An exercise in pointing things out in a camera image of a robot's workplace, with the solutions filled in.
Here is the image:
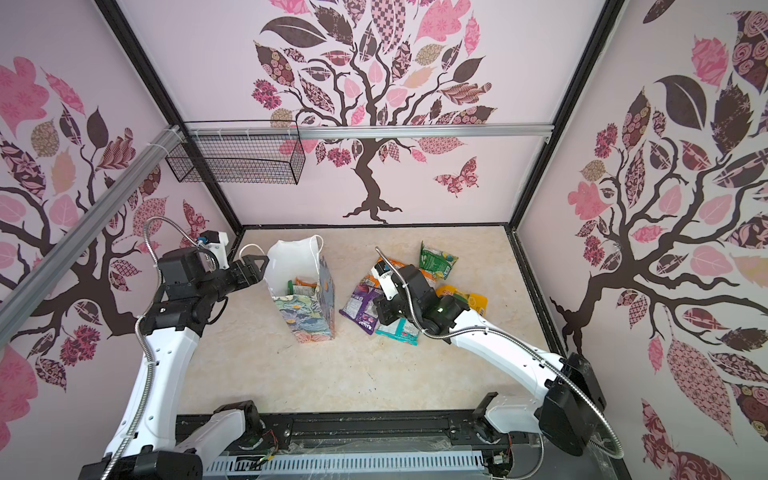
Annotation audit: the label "teal snack bag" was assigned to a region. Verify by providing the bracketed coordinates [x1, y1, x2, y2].
[375, 318, 420, 346]

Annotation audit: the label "orange chips snack bag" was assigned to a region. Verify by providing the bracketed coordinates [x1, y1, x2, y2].
[294, 277, 317, 288]

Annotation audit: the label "floral paper bag white handles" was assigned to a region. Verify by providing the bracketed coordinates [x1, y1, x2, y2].
[264, 235, 335, 343]

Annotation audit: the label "orange white snack bag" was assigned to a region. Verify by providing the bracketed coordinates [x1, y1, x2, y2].
[364, 257, 405, 288]
[419, 269, 437, 283]

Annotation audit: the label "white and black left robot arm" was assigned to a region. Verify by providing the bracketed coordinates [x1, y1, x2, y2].
[79, 247, 269, 479]

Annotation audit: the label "green snack bag far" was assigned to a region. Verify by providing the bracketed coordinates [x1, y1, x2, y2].
[419, 242, 459, 280]

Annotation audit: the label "purple snack bag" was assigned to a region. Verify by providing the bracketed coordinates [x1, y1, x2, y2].
[339, 277, 383, 335]

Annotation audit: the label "yellow snack bag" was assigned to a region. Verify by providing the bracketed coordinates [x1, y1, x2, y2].
[436, 285, 488, 316]

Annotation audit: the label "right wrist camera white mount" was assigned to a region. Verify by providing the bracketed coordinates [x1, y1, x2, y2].
[376, 258, 399, 301]

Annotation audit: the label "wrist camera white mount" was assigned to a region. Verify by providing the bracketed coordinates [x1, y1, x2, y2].
[376, 258, 399, 301]
[197, 230, 229, 270]

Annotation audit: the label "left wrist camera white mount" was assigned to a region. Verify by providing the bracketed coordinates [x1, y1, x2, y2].
[197, 230, 229, 270]

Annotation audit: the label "black wire basket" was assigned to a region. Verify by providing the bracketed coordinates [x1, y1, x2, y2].
[165, 120, 307, 185]

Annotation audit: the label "aluminium rail back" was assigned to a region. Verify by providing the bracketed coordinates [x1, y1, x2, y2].
[188, 123, 554, 140]

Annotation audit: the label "aluminium rail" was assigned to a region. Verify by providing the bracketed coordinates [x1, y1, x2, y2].
[1, 126, 181, 345]
[188, 123, 554, 140]

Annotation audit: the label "white slotted cable duct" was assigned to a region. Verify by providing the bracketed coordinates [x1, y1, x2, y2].
[203, 451, 485, 479]

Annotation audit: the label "black base frame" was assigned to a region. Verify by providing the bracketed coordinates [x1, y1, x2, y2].
[215, 410, 630, 479]

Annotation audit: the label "aluminium rail left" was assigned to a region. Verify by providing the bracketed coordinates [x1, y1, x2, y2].
[1, 126, 181, 345]

